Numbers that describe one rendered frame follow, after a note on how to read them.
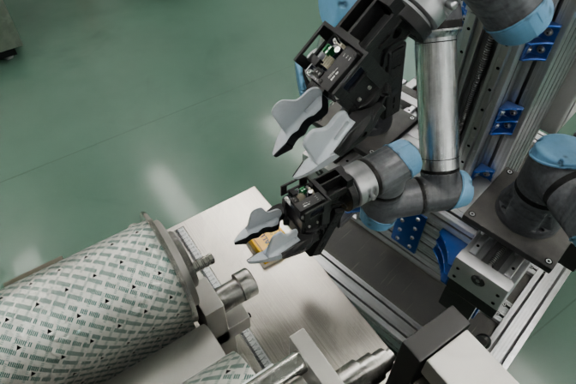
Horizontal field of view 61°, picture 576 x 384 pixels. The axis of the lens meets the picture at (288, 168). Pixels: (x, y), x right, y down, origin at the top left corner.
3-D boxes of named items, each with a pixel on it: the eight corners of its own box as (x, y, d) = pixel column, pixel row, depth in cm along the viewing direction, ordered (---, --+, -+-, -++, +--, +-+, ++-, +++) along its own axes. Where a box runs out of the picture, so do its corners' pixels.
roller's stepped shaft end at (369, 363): (400, 375, 44) (406, 362, 42) (348, 416, 42) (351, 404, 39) (376, 347, 46) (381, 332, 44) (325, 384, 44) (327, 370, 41)
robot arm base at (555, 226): (513, 180, 127) (526, 153, 119) (571, 213, 120) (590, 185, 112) (483, 213, 119) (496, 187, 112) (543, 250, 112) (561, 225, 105)
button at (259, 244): (293, 249, 103) (293, 242, 101) (265, 265, 100) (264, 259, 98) (274, 226, 107) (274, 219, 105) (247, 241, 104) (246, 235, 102)
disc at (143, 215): (206, 340, 61) (188, 279, 50) (202, 342, 61) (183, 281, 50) (157, 255, 69) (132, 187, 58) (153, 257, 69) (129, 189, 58)
